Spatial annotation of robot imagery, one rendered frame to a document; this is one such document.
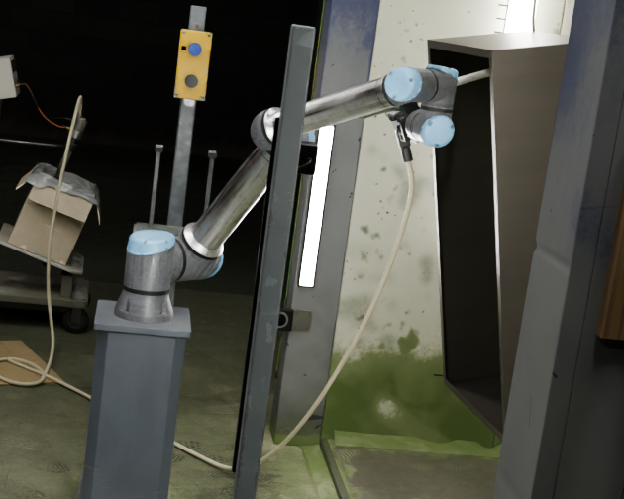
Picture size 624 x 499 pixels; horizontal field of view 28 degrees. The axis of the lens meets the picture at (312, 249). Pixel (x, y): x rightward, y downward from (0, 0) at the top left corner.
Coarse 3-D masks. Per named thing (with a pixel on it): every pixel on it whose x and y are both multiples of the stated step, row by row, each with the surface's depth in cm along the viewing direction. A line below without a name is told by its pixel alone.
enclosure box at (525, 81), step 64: (448, 64) 412; (512, 64) 354; (512, 128) 358; (448, 192) 422; (512, 192) 362; (448, 256) 427; (512, 256) 367; (448, 320) 432; (512, 320) 371; (448, 384) 432
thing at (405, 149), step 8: (480, 72) 377; (488, 72) 377; (464, 80) 376; (472, 80) 377; (376, 112) 371; (384, 112) 371; (400, 144) 375; (408, 144) 375; (408, 152) 376; (408, 160) 377
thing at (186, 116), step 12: (192, 12) 470; (204, 12) 471; (204, 24) 472; (180, 108) 477; (192, 108) 478; (180, 120) 478; (192, 120) 479; (180, 132) 479; (192, 132) 480; (180, 144) 480; (180, 156) 481; (180, 168) 482; (180, 180) 483; (180, 192) 484; (180, 204) 485; (168, 216) 485; (180, 216) 486
